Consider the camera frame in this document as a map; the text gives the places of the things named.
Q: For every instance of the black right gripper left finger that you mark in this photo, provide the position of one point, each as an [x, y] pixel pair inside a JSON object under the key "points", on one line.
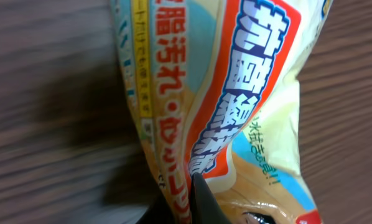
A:
{"points": [[158, 213]]}

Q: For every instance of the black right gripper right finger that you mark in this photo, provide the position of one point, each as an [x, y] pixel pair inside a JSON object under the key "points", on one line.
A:
{"points": [[203, 205]]}

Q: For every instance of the colourful wet wipes pack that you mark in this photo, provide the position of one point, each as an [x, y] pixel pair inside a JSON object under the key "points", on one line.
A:
{"points": [[212, 88]]}

